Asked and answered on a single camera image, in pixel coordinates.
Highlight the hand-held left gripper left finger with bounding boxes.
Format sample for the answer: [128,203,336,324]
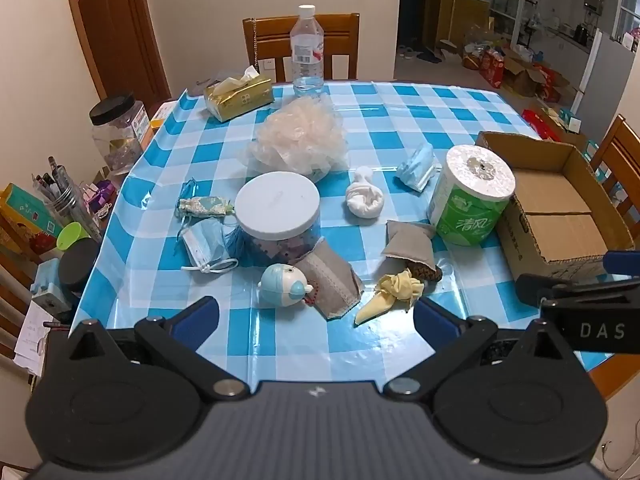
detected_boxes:
[65,296,249,403]

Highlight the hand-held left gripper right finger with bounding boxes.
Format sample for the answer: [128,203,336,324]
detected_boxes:
[382,296,571,403]

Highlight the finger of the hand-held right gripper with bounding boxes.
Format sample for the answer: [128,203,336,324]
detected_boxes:
[515,272,640,308]
[602,249,640,277]

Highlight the yellow cloth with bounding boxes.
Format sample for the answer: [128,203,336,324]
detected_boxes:
[354,269,426,326]

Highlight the grey fabric pouch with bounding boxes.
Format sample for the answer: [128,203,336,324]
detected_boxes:
[292,239,364,321]
[382,220,438,273]

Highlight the brown cardboard box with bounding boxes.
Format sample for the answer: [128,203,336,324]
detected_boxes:
[475,131,636,283]

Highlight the peach mesh bath pouf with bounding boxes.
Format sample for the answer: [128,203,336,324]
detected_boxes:
[248,96,351,181]

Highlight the blue face mask with loops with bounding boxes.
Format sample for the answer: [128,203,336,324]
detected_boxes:
[179,217,240,275]

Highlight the blue and white round toy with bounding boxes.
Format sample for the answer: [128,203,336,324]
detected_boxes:
[258,262,307,308]

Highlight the floral fabric sachet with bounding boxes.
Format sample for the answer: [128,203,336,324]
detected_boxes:
[176,195,235,220]

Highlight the green wrapped toilet paper roll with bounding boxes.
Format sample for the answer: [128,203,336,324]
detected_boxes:
[429,144,517,247]

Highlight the black round container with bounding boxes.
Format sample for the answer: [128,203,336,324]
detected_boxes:
[57,238,101,293]

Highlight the plastic jar with white lid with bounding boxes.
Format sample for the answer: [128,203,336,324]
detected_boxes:
[234,171,322,267]

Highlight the white rolled sock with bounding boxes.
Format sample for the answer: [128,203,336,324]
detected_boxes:
[345,166,385,220]

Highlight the green plastic cup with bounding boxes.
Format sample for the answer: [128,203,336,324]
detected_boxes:
[56,221,92,252]

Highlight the light blue plastic stand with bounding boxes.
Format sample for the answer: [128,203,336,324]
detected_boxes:
[31,260,71,321]

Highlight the crumpled blue face mask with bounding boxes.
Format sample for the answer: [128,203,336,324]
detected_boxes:
[396,141,436,192]

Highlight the stack of white papers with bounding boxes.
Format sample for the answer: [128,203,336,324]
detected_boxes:
[14,302,51,376]

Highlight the glass jar of pens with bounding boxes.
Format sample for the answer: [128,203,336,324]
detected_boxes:
[32,156,103,241]

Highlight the grey refrigerator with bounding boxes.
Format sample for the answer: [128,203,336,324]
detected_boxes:
[575,30,636,131]

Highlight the colourful cardboard box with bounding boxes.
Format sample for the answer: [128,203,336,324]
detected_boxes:
[0,183,63,256]

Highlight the clear jar with black lid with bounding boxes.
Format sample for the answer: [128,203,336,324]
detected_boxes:
[89,91,155,176]

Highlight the pile of cardboard boxes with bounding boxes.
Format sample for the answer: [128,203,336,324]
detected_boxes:
[462,42,581,106]

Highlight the blue checkered tablecloth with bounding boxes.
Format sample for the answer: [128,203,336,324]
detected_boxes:
[70,80,621,381]

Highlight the gold tissue box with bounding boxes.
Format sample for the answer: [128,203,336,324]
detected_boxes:
[202,66,275,122]

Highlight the clear plastic water bottle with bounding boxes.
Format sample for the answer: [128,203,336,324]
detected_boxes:
[290,4,326,98]

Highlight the wooden cabinet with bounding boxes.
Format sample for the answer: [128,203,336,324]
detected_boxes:
[437,0,491,46]

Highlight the wooden chair with slotted back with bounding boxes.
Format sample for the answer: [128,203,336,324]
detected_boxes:
[242,12,361,83]

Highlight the brown wooden door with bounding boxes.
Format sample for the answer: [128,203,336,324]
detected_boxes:
[62,0,173,106]

